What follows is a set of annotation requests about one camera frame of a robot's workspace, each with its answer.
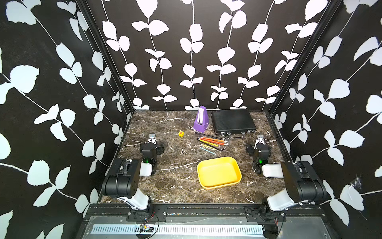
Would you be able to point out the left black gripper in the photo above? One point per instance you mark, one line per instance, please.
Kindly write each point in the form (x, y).
(143, 145)

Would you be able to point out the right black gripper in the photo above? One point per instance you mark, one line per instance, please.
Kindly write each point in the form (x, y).
(249, 148)

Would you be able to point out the large black hex key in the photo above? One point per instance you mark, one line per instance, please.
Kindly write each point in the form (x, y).
(211, 144)

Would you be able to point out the light blue hex key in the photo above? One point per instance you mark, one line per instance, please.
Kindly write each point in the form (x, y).
(207, 151)

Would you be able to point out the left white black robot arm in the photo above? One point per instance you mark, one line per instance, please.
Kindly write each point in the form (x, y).
(121, 182)

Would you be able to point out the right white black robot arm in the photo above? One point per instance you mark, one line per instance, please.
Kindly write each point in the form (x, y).
(302, 184)

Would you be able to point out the yellow plastic storage tray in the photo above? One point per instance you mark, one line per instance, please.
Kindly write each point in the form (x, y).
(218, 172)

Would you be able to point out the black ribbed metal case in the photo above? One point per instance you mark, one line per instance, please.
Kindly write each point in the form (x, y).
(232, 122)

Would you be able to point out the purple metronome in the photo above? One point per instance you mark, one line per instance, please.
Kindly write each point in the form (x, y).
(201, 122)

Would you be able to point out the white perforated strip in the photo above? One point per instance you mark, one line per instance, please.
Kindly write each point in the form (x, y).
(189, 230)

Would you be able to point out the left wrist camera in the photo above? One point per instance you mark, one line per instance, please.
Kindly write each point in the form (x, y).
(152, 138)

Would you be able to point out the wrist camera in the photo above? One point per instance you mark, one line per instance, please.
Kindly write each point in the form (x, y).
(260, 139)
(152, 138)

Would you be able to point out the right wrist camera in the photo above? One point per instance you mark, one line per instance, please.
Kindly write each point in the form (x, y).
(260, 139)

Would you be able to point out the black mounting rail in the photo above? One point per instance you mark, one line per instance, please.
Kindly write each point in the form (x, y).
(250, 212)

